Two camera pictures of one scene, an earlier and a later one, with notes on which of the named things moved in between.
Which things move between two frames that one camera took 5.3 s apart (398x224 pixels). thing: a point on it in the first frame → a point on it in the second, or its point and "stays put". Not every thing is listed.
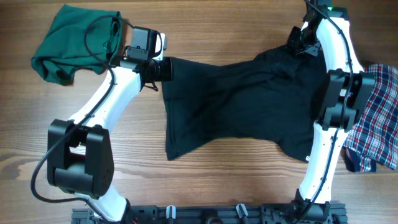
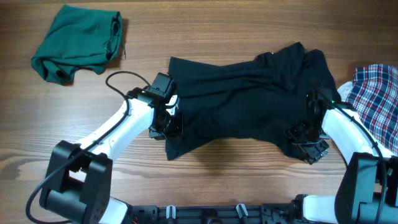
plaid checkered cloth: [375, 138] stays put
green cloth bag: [80, 38] stays put
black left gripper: [166, 74] → [176, 131]
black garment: [272, 98] stays put
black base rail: [211, 214] stays put
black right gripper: [313, 51] → [313, 154]
